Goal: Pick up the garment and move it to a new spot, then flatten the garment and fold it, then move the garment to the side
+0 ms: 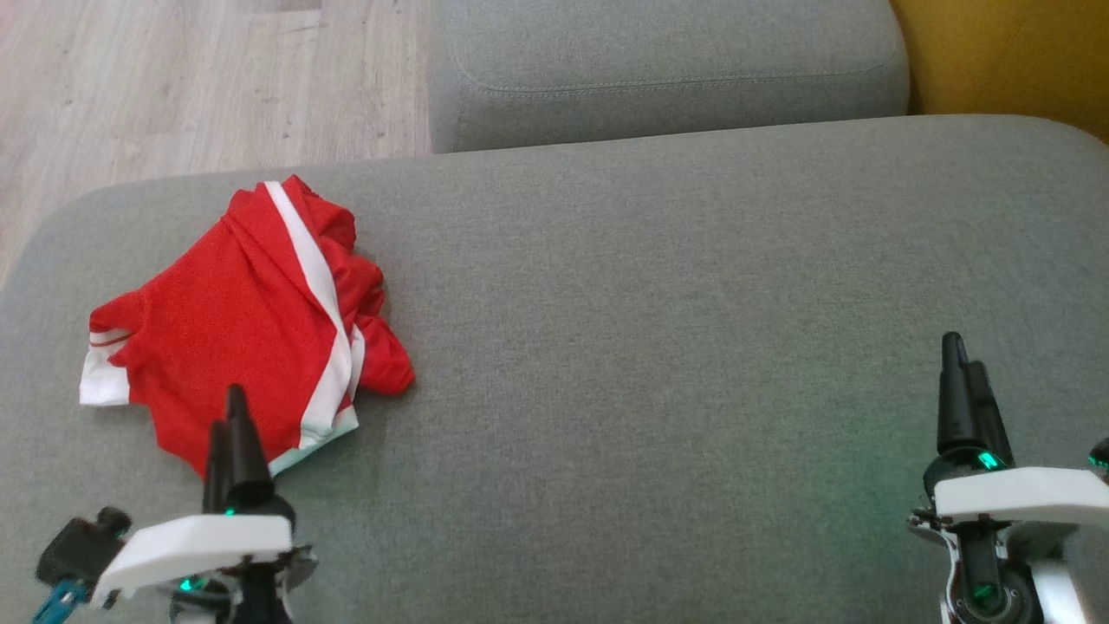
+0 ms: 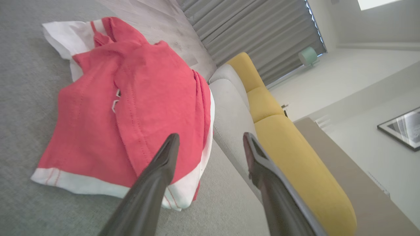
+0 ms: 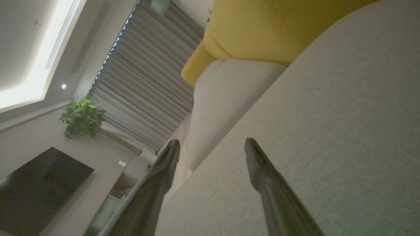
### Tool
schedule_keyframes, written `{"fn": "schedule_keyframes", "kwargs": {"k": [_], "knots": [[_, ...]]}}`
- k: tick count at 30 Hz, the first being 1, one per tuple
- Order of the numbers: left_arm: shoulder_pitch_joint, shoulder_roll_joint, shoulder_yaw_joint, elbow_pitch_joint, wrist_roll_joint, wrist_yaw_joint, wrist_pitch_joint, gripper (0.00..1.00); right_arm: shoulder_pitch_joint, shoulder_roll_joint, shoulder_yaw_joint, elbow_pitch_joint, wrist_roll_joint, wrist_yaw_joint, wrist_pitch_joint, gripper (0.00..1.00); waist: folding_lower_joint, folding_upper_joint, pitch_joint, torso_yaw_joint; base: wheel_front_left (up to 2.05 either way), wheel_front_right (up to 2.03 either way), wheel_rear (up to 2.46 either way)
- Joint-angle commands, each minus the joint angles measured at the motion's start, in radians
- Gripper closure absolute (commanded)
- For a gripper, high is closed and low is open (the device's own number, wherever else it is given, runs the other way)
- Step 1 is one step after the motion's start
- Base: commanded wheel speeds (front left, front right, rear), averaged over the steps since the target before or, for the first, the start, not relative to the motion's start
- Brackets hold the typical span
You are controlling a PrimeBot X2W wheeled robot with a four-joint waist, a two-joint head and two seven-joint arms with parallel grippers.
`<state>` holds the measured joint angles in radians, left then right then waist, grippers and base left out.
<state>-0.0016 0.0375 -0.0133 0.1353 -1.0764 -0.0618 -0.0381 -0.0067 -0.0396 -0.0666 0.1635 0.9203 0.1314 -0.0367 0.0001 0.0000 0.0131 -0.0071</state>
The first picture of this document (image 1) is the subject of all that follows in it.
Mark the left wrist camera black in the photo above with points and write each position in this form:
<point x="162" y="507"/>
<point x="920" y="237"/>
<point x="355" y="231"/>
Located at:
<point x="82" y="546"/>

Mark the yellow sofa back cushion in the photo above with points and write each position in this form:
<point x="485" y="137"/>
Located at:
<point x="1014" y="52"/>

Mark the red and white shorts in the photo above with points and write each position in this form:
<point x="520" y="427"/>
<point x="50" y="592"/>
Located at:
<point x="217" y="329"/>

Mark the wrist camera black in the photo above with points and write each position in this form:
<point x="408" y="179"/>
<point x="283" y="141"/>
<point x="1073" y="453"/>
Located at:
<point x="82" y="546"/>
<point x="1100" y="455"/>

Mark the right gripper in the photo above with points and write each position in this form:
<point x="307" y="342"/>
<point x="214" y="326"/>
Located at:
<point x="1022" y="498"/>

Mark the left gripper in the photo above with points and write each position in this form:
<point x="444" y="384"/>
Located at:
<point x="199" y="546"/>

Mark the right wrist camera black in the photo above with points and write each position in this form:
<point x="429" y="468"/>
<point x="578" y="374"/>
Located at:
<point x="1100" y="455"/>

